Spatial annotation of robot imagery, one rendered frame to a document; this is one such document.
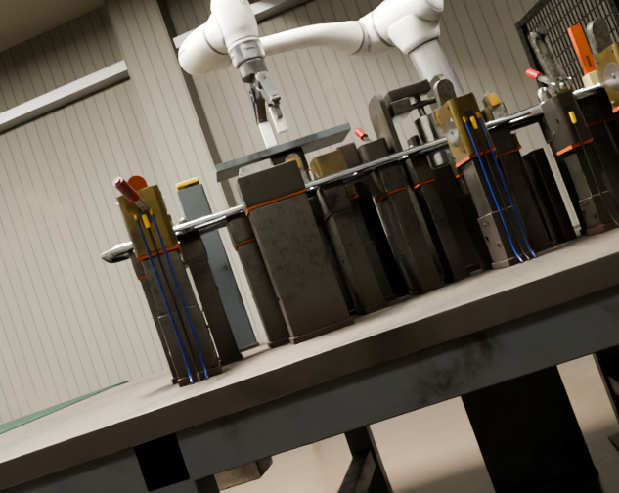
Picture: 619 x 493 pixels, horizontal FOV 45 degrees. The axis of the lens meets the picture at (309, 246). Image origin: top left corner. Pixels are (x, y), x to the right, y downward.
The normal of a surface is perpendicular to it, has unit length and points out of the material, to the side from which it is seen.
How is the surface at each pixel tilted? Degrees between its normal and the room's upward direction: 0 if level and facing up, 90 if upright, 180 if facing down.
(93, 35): 90
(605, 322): 90
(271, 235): 90
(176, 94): 90
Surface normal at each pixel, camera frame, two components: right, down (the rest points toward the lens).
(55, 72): -0.18, 0.00
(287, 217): 0.11, -0.11
